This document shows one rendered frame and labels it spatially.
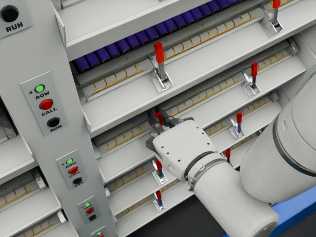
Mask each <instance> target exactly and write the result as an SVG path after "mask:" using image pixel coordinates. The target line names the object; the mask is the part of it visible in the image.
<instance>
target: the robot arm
mask: <svg viewBox="0 0 316 237"><path fill-rule="evenodd" d="M155 111H156V113H157V112H160V113H161V117H162V122H163V125H164V126H166V127H169V128H170V129H169V130H167V131H165V130H164V129H163V128H162V126H161V124H160V120H159V119H158V118H157V117H156V116H155V114H154V113H153V112H152V111H151V110H149V111H147V113H148V117H147V121H148V123H149V124H150V125H151V126H152V128H153V129H154V130H153V133H152V136H151V137H150V138H149V139H148V140H147V141H146V142H145V143H146V147H147V148H148V149H150V150H152V151H153V152H154V155H155V156H156V158H157V159H158V160H159V161H160V162H161V164H162V165H163V166H164V167H165V168H166V169H167V170H168V171H169V172H171V173H172V174H173V175H174V176H175V177H176V178H177V179H179V180H180V181H182V182H186V181H188V185H187V186H186V189H187V191H188V192H191V191H193V193H194V194H195V195H196V196H197V198H198V199H199V200H200V201H201V203H202V204H203V205H204V206H205V208H206V209H207V210H208V211H209V213H210V214H211V215H212V216H213V217H214V218H215V219H216V221H217V222H218V223H219V224H220V226H221V227H222V228H223V229H224V231H225V232H226V233H227V234H228V235H229V237H268V236H269V235H270V234H271V233H272V231H273V230H274V229H275V227H276V226H277V224H278V222H279V215H278V214H277V213H276V212H275V211H274V210H273V209H272V208H271V206H273V205H274V204H276V203H281V202H285V201H288V200H290V199H292V198H294V197H296V196H298V195H300V194H302V193H303V192H305V191H307V190H309V189H311V188H312V187H314V186H316V73H315V74H314V75H313V77H312V78H311V79H310V80H309V81H308V82H307V83H306V84H305V85H304V86H303V88H302V89H301V90H300V91H299V92H298V93H297V94H296V95H295V96H294V98H293V99H292V100H290V101H289V103H288V104H287V105H286V106H285V107H284V108H283V109H282V110H281V111H280V113H279V114H278V115H277V116H276V117H275V118H274V119H273V120H272V122H271V123H270V124H269V125H268V126H267V127H266V128H265V130H264V131H263V132H262V133H261V134H260V135H259V137H258V138H257V139H256V140H255V141H254V142H253V144H252V145H251V146H250V147H249V148H248V150H247V151H246V153H245V154H244V156H243V158H242V161H241V165H240V172H239V171H237V170H235V169H234V168H233V167H232V166H231V165H230V164H229V163H228V162H227V161H226V160H225V159H224V158H223V157H222V156H221V155H220V154H219V153H218V151H217V149H216V147H215V146H214V144H213V143H212V141H211V140H210V138H209V137H208V136H207V134H206V133H205V132H204V131H203V129H202V128H201V127H200V126H199V125H198V124H197V123H196V122H195V121H194V118H193V117H189V118H184V119H181V118H174V117H173V116H169V115H168V114H167V113H166V112H165V111H164V110H161V109H160V108H159V107H158V106H156V108H155Z"/></svg>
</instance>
